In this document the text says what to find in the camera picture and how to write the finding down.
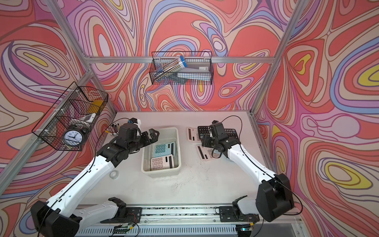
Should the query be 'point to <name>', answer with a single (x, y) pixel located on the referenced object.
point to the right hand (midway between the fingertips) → (207, 143)
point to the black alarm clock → (75, 136)
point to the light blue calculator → (164, 149)
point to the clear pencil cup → (113, 129)
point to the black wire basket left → (69, 122)
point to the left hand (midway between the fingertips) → (155, 135)
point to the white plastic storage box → (166, 135)
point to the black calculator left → (203, 130)
